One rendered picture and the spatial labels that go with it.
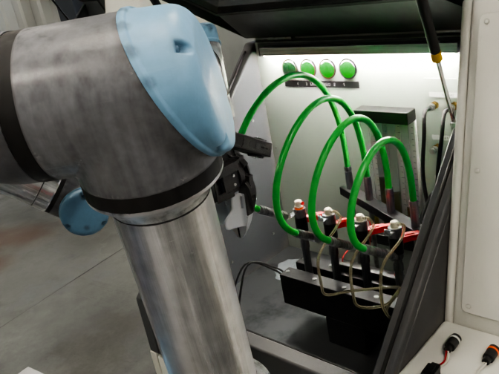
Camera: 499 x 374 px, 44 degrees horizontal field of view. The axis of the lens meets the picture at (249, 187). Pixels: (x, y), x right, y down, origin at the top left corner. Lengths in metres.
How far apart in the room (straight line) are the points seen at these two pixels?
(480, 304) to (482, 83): 0.40
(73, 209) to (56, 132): 0.53
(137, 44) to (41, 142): 0.10
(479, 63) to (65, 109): 0.83
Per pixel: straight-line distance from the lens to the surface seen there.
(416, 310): 1.15
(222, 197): 0.97
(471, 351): 1.18
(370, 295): 1.33
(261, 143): 1.04
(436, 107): 1.42
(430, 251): 1.16
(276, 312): 1.59
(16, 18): 8.64
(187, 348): 0.57
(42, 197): 0.98
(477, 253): 1.18
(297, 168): 1.73
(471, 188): 1.16
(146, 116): 0.42
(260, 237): 1.78
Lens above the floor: 1.71
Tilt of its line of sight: 22 degrees down
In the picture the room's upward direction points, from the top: 11 degrees counter-clockwise
